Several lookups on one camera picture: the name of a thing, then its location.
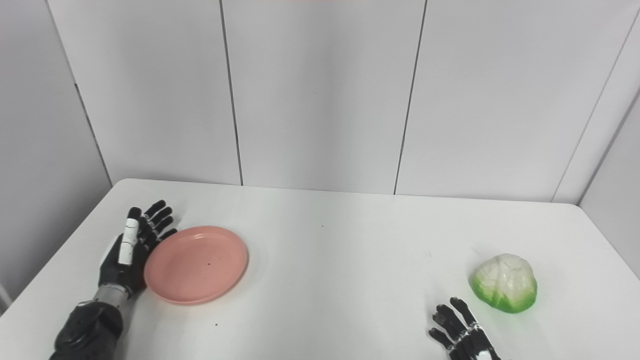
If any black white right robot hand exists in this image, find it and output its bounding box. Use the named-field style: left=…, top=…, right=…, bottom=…
left=429, top=297, right=502, bottom=360

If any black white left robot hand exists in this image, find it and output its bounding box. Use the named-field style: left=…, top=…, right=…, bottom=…
left=98, top=200, right=178, bottom=299

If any green white toy cabbage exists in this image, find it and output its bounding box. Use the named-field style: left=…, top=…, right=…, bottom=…
left=469, top=253, right=538, bottom=314

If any pink round plate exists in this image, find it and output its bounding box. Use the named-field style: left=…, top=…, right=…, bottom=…
left=144, top=225, right=249, bottom=306

